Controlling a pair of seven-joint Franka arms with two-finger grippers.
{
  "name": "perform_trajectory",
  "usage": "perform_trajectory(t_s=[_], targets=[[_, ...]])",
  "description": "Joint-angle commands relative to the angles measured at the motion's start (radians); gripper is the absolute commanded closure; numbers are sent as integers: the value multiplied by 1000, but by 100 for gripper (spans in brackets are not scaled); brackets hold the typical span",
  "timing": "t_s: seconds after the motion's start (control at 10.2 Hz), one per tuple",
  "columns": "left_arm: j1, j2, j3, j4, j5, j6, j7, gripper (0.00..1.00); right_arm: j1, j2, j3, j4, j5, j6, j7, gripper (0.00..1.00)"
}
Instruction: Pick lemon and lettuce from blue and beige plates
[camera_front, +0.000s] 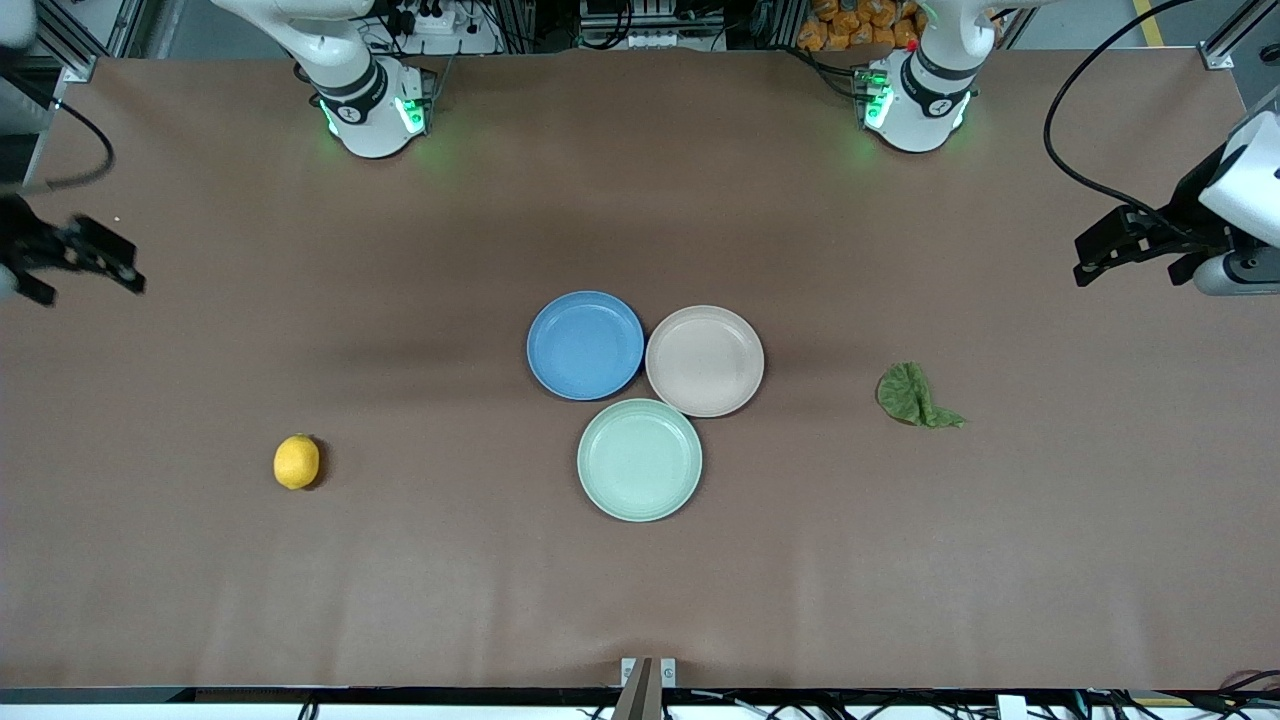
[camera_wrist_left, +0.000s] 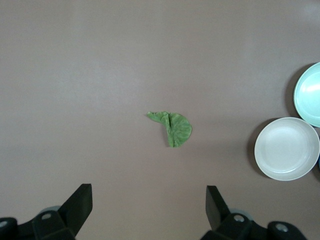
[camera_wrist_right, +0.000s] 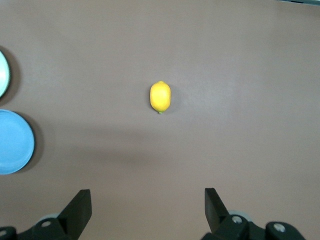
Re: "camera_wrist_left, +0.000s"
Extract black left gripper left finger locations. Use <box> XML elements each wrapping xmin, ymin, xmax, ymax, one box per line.
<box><xmin>31</xmin><ymin>183</ymin><xmax>94</xmax><ymax>240</ymax></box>

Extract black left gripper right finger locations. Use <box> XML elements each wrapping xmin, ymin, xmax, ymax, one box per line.
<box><xmin>199</xmin><ymin>185</ymin><xmax>253</xmax><ymax>240</ymax></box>

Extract green lettuce leaf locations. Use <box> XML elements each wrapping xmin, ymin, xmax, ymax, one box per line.
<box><xmin>146</xmin><ymin>110</ymin><xmax>194</xmax><ymax>149</ymax></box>

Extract beige round plate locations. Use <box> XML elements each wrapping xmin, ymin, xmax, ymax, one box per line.
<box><xmin>254</xmin><ymin>116</ymin><xmax>320</xmax><ymax>182</ymax></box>

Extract brown table cover sheet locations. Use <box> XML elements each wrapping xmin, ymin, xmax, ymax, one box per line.
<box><xmin>0</xmin><ymin>0</ymin><xmax>320</xmax><ymax>240</ymax></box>

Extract mint green round plate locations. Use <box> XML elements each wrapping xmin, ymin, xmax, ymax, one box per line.
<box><xmin>293</xmin><ymin>61</ymin><xmax>320</xmax><ymax>128</ymax></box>

